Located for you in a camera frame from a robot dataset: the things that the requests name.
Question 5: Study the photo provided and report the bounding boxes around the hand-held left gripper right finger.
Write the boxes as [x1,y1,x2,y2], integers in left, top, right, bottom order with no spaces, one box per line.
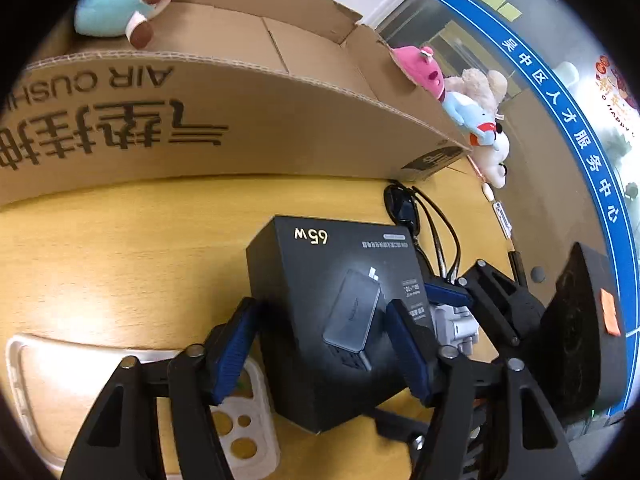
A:
[384,299,582,480]

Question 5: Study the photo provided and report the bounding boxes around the black charger box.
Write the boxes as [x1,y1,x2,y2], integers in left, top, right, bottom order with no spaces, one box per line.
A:
[246,215,441,435]

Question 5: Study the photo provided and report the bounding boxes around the white plush dog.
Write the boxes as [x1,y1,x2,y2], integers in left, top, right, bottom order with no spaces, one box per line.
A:
[472,131,512,189]

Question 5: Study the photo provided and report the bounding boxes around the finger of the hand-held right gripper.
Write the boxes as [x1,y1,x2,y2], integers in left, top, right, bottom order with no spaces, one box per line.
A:
[424,259,547,347]

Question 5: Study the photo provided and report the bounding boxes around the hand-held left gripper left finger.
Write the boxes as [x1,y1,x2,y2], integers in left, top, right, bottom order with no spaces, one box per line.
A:
[60,297,262,480]

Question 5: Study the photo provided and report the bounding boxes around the wooden desktop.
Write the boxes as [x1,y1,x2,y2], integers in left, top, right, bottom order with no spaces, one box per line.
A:
[0,156,618,480]

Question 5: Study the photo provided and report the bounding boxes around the blue wall banner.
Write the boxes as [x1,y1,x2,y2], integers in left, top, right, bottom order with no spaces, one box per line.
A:
[434,0,640,267]

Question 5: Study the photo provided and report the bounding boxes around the large cardboard box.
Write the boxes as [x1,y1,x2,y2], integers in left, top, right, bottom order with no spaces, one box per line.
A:
[0,0,474,207]

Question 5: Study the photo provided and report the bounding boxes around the pink plush toy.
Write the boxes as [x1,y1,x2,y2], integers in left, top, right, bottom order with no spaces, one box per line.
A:
[389,44,446,104]

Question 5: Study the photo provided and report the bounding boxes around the black sunglasses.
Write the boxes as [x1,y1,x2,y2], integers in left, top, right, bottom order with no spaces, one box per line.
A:
[383,182,463,282]

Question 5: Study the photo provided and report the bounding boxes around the light blue plush toy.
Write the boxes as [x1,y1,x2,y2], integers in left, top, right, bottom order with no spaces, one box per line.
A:
[73,0,189,50]

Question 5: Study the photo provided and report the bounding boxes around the white plastic adapter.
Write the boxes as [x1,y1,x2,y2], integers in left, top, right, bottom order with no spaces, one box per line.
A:
[433,304,482,357]

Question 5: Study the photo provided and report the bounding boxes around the clear phone case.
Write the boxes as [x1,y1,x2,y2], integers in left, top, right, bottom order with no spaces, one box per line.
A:
[4,333,282,479]

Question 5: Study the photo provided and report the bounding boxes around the beige plush toy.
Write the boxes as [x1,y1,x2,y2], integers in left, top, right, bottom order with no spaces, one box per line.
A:
[444,67,509,122]

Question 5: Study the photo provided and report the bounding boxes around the small blue plush toy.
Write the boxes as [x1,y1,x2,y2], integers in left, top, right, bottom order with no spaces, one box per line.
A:
[442,90,507,147]

